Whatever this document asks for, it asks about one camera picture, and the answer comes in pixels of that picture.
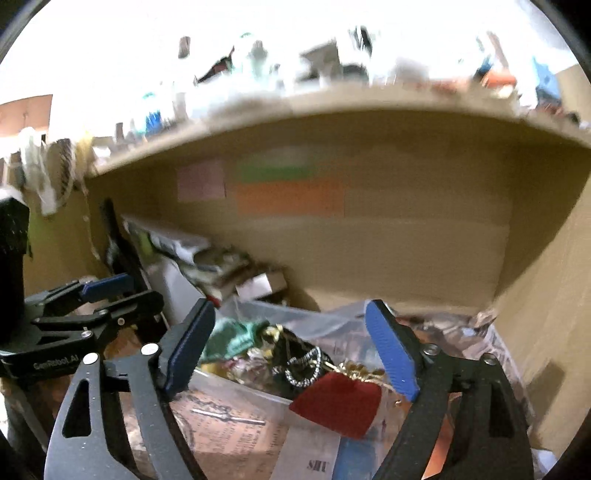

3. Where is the red velvet pouch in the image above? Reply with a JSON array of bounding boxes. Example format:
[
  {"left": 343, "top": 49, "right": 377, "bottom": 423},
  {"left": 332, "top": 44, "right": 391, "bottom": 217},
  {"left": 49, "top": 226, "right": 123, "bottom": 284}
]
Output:
[{"left": 290, "top": 372, "right": 382, "bottom": 440}]

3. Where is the green knitted sock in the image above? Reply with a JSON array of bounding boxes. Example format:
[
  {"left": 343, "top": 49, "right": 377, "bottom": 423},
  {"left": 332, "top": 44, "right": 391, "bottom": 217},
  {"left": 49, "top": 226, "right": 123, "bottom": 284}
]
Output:
[{"left": 199, "top": 317, "right": 270, "bottom": 364}]

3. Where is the black white braided cord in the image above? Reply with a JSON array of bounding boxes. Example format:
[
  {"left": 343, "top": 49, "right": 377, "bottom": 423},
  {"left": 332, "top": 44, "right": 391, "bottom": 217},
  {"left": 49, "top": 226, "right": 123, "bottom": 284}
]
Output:
[{"left": 281, "top": 345, "right": 324, "bottom": 388}]

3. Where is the vintage print brown paper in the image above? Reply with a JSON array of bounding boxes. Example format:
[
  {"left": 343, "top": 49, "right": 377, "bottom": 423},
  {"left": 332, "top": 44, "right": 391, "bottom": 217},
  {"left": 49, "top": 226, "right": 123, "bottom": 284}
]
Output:
[{"left": 170, "top": 390, "right": 287, "bottom": 479}]

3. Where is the clear plastic bin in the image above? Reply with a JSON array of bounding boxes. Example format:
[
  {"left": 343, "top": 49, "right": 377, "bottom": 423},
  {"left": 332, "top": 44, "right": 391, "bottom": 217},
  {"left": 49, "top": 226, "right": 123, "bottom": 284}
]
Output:
[{"left": 184, "top": 299, "right": 408, "bottom": 453}]

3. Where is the rolled newspaper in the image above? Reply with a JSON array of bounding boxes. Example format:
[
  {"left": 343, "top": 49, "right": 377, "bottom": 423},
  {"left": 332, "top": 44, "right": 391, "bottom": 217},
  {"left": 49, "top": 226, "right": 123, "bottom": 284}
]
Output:
[{"left": 122, "top": 215, "right": 211, "bottom": 265}]

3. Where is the floral patterned cloth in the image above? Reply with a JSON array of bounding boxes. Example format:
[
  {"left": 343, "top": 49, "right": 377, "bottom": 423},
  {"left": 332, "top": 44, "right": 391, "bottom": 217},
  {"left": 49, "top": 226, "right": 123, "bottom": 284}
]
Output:
[{"left": 198, "top": 346, "right": 287, "bottom": 388}]

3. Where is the stack of books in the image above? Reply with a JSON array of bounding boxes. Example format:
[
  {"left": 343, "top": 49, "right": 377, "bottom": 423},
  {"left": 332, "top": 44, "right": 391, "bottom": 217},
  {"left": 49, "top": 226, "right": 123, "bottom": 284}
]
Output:
[{"left": 179, "top": 247, "right": 266, "bottom": 302}]

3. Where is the black gold-trimmed pouch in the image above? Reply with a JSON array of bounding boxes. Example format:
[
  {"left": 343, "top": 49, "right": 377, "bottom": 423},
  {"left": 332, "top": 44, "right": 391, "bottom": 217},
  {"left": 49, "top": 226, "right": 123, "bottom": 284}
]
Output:
[{"left": 262, "top": 324, "right": 335, "bottom": 400}]

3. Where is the small white card box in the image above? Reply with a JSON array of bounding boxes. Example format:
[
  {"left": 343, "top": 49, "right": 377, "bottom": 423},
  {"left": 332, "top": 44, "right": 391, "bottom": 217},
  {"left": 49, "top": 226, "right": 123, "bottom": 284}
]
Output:
[{"left": 235, "top": 270, "right": 287, "bottom": 301}]

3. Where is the pink paper note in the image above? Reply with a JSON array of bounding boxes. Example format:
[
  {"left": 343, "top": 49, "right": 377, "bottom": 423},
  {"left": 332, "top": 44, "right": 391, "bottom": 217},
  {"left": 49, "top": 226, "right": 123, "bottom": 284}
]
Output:
[{"left": 176, "top": 159, "right": 226, "bottom": 203}]

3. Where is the green paper note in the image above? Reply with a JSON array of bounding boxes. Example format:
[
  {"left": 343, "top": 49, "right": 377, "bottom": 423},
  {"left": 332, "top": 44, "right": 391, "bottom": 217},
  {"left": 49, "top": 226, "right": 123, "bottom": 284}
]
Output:
[{"left": 236, "top": 160, "right": 315, "bottom": 183}]

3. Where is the orange paper note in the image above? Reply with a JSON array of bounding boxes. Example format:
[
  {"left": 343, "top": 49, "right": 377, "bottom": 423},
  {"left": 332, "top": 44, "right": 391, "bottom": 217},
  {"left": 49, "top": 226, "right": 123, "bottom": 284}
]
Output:
[{"left": 233, "top": 180, "right": 345, "bottom": 217}]

